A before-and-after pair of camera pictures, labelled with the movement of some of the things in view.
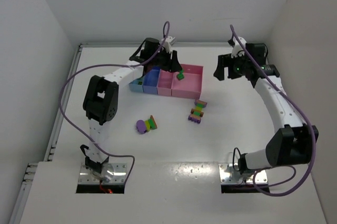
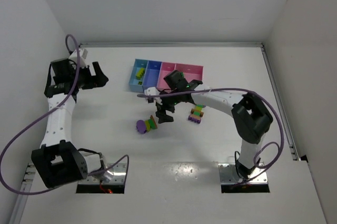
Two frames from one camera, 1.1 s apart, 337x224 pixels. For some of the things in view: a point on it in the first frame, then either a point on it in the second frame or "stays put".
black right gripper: [227, 61] -> [163, 101]
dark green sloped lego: [152, 125] stays put
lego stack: [197, 113] stays put
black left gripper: [168, 59] -> [89, 77]
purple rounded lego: [141, 126] stays put
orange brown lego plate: [151, 117] stays put
